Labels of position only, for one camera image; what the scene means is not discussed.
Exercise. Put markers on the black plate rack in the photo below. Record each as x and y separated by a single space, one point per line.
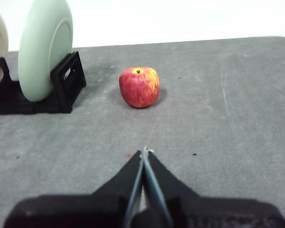
69 95

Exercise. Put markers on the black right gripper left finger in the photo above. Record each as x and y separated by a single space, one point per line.
104 204

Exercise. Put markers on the pale green plate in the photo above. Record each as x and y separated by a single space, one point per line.
38 59

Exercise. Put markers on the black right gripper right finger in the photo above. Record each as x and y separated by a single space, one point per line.
204 213

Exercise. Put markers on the red apple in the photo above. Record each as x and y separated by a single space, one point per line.
139 88

